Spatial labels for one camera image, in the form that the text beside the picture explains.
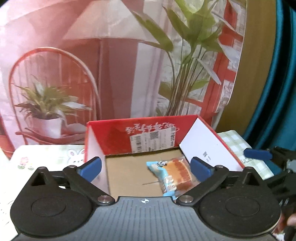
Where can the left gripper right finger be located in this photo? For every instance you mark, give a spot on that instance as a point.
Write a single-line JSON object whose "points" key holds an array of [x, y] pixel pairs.
{"points": [[210, 179]]}

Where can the red strawberry cardboard box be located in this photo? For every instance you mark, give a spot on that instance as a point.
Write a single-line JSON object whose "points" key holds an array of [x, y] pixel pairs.
{"points": [[190, 133]]}

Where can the right hand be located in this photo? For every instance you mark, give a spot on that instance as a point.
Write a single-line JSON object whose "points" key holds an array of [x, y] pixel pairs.
{"points": [[285, 221]]}

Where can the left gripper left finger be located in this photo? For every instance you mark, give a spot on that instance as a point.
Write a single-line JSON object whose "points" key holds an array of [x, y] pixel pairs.
{"points": [[80, 179]]}

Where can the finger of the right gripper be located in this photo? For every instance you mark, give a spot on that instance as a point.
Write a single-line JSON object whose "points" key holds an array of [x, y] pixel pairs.
{"points": [[257, 154]]}

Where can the blue packaged cake snack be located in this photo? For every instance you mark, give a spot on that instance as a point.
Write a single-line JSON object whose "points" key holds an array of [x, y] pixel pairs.
{"points": [[174, 176]]}

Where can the printed room backdrop poster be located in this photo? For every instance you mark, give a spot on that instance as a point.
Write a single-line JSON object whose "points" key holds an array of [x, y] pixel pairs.
{"points": [[65, 63]]}

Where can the teal curtain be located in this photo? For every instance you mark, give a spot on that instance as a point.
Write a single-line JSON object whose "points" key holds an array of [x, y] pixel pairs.
{"points": [[273, 122]]}

